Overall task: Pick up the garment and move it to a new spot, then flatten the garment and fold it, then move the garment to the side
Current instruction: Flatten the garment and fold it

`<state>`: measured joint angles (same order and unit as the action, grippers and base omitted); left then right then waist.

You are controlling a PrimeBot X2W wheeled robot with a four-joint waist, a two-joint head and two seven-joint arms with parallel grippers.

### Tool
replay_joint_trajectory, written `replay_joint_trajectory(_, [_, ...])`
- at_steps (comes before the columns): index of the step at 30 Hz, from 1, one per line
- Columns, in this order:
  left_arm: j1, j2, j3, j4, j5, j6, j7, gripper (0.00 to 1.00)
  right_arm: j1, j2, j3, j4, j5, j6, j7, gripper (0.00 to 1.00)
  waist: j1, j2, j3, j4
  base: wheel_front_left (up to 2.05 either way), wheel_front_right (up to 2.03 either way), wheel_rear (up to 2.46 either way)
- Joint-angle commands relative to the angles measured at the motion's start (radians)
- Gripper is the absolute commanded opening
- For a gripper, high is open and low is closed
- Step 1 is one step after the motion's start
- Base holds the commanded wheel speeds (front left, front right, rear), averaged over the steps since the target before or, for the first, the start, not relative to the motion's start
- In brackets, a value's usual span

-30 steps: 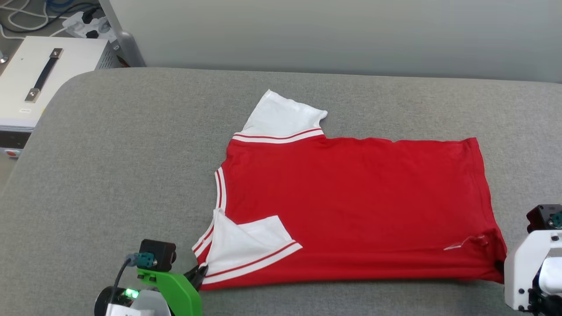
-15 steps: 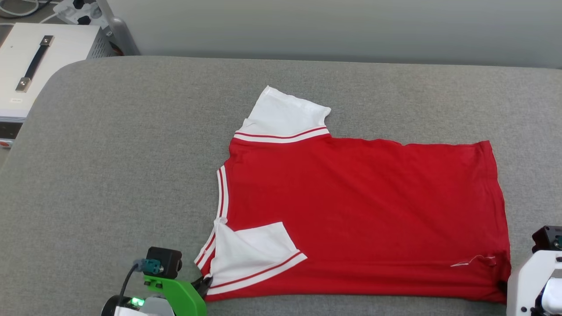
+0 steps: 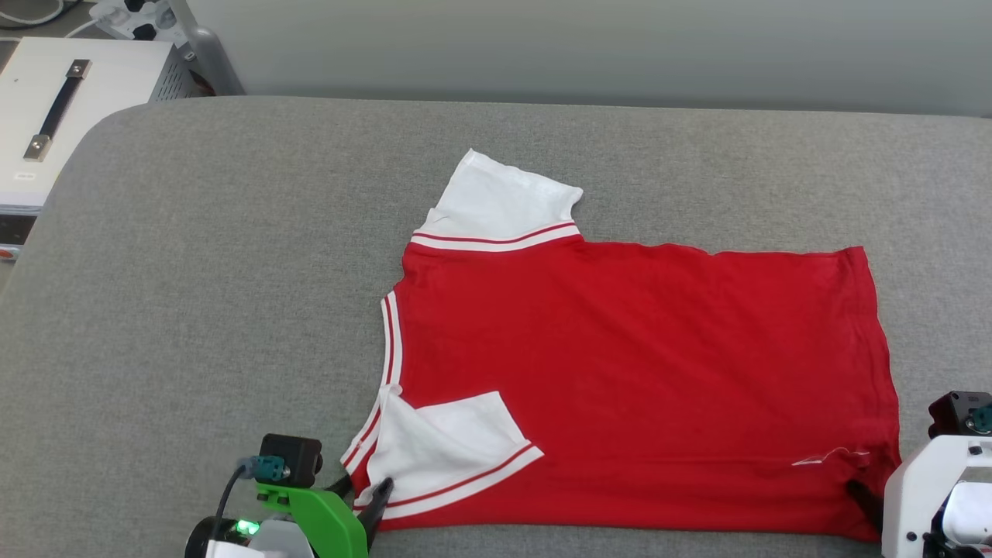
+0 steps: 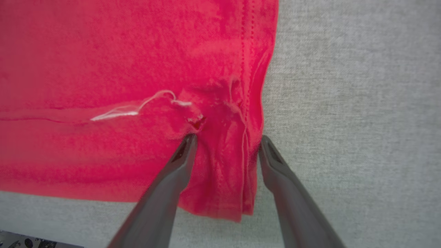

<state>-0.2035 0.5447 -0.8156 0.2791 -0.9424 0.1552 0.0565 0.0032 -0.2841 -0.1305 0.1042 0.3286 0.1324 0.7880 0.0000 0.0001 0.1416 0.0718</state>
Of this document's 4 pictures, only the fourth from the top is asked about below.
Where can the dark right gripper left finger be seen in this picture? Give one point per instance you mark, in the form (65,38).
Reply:
(162,203)

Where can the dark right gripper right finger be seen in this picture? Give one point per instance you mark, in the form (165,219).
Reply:
(296,210)

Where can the red and white shirt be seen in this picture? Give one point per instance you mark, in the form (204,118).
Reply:
(120,86)

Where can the grey fabric sofa cushion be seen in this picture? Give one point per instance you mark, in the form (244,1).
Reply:
(351,103)

